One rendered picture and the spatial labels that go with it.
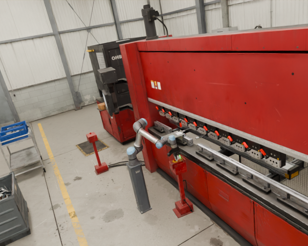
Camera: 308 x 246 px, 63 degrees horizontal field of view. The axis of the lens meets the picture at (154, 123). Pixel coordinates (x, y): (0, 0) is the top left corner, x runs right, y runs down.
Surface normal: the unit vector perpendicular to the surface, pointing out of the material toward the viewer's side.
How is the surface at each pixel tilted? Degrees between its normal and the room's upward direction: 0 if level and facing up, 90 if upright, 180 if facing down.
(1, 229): 90
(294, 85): 90
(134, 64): 90
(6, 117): 90
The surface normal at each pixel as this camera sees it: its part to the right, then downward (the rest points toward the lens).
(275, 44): -0.87, 0.31
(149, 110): 0.45, 0.25
